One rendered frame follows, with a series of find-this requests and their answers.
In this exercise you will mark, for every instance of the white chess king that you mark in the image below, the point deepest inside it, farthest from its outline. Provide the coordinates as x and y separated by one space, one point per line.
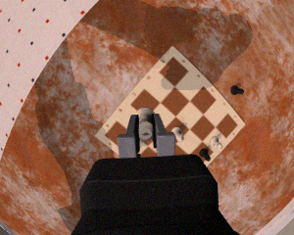
145 123

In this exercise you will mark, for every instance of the white bishop chess piece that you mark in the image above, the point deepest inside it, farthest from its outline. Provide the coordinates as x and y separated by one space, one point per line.
178 133

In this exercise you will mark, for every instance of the brown and cream chessboard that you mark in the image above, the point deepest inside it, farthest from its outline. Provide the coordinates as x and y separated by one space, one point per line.
183 97

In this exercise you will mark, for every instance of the white pawn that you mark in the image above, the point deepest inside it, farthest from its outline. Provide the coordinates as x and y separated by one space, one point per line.
215 141

